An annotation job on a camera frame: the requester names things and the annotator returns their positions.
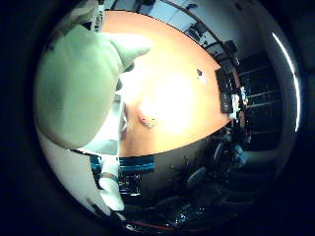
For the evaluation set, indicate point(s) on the ceiling light strip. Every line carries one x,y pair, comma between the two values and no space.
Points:
290,75

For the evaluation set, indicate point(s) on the black keyboard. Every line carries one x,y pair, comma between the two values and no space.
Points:
226,101

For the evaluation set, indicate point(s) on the blue striped box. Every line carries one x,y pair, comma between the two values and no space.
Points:
95,164
136,164

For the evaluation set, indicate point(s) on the black equipment stand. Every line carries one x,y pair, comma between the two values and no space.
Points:
197,31

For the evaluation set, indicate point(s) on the small black white object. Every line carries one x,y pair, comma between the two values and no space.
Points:
201,74

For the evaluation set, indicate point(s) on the white open container box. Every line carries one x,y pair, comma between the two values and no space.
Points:
110,134

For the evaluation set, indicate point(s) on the pale green plush toy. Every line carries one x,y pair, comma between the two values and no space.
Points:
75,88

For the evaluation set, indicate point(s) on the black shelf cabinet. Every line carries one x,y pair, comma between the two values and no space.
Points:
262,98

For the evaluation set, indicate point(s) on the grey office chair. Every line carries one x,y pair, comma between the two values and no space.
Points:
197,177

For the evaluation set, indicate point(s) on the black monitor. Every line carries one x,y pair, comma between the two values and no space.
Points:
224,80

